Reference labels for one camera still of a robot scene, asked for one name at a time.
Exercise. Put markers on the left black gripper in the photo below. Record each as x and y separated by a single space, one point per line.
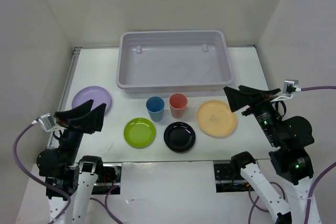
88 122

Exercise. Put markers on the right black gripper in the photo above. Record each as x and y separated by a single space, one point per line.
237 98

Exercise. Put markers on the purple plastic plate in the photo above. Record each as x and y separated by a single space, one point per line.
98 94

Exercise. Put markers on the orange plastic plate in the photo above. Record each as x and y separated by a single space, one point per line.
215 118

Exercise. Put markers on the green plastic plate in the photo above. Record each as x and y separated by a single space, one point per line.
139 133

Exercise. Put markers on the red plastic cup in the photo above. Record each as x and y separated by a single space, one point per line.
178 104

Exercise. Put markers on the blue plastic cup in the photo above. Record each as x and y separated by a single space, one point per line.
155 107

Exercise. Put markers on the black plastic plate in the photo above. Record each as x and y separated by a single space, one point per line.
179 137

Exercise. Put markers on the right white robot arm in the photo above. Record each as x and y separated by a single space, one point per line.
290 160

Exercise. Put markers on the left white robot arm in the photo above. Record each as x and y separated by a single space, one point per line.
57 164

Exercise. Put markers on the lavender plastic bin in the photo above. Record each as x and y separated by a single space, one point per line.
173 60

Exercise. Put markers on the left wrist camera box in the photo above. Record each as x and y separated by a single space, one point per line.
47 122

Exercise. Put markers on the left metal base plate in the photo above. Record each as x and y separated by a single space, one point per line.
109 178

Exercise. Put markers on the metal base plate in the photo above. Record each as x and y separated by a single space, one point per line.
227 180
109 178

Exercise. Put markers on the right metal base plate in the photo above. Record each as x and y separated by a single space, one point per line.
227 180

